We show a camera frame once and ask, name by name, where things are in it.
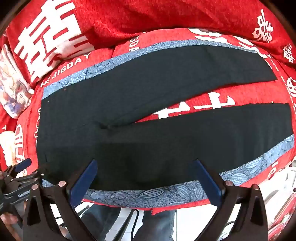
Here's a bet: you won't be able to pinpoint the black cable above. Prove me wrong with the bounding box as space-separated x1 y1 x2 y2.
131 209 140 241

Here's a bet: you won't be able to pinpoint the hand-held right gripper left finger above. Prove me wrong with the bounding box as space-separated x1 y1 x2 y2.
23 159 102 241

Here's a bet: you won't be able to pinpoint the person's left hand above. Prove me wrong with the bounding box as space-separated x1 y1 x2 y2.
0 213 19 234

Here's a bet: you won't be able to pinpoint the black pants with blue stripe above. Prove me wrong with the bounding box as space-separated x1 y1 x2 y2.
36 39 295 208

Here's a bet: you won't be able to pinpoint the cream plush cloth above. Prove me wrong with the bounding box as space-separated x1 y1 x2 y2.
0 130 17 164

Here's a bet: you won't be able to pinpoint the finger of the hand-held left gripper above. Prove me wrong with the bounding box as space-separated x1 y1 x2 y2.
14 163 49 186
5 158 33 178

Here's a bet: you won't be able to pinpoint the red pillow with white print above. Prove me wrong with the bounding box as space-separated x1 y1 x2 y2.
6 0 96 87

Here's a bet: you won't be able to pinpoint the person's legs in jeans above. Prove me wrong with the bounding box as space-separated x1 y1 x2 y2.
80 203 176 241

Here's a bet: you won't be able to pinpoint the red printed sofa cover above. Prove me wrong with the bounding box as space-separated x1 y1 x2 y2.
0 0 296 216

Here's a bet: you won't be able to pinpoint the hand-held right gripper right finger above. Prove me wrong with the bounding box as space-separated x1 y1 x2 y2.
188 159 269 241

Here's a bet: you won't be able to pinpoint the pale printed cushion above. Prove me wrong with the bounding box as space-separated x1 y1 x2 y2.
0 44 34 119

